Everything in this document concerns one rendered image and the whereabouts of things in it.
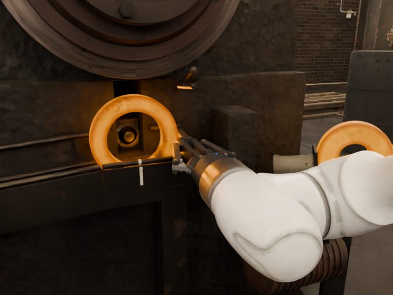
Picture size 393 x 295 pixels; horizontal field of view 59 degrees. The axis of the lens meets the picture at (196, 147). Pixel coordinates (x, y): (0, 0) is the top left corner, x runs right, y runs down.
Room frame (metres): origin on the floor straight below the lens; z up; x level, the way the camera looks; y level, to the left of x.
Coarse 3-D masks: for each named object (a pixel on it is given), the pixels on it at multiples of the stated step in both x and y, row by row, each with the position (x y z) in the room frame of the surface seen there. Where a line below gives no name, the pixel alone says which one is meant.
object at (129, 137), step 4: (124, 128) 0.79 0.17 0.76; (128, 128) 0.79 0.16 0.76; (132, 128) 0.79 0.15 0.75; (120, 132) 0.78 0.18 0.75; (124, 132) 0.78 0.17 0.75; (128, 132) 0.78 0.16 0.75; (132, 132) 0.78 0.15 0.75; (136, 132) 0.80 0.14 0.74; (120, 136) 0.78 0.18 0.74; (124, 136) 0.77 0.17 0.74; (128, 136) 0.77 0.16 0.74; (132, 136) 0.78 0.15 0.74; (136, 136) 0.80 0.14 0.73; (120, 140) 0.78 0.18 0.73; (124, 140) 0.78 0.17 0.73; (128, 140) 0.77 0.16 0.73; (132, 140) 0.78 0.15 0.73
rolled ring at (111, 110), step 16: (128, 96) 0.70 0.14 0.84; (144, 96) 0.72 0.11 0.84; (112, 112) 0.68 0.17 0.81; (128, 112) 0.70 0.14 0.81; (144, 112) 0.71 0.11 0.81; (160, 112) 0.72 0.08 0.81; (96, 128) 0.67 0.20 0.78; (160, 128) 0.73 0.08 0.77; (176, 128) 0.73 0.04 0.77; (96, 144) 0.67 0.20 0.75; (160, 144) 0.73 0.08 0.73; (96, 160) 0.67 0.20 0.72; (112, 160) 0.68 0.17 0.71
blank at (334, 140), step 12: (336, 132) 0.73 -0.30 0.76; (348, 132) 0.72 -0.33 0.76; (360, 132) 0.71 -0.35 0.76; (372, 132) 0.71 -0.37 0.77; (324, 144) 0.73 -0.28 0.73; (336, 144) 0.73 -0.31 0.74; (348, 144) 0.72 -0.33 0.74; (360, 144) 0.71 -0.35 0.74; (372, 144) 0.71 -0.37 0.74; (384, 144) 0.70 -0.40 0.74; (324, 156) 0.73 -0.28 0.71; (336, 156) 0.72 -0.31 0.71; (384, 156) 0.70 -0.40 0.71
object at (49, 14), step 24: (48, 0) 0.60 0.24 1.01; (72, 0) 0.60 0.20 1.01; (216, 0) 0.71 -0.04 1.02; (72, 24) 0.62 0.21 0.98; (96, 24) 0.61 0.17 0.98; (120, 24) 0.63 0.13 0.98; (168, 24) 0.66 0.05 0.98; (192, 24) 0.69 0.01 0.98; (96, 48) 0.63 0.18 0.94; (120, 48) 0.65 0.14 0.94; (144, 48) 0.66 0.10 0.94; (168, 48) 0.68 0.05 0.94
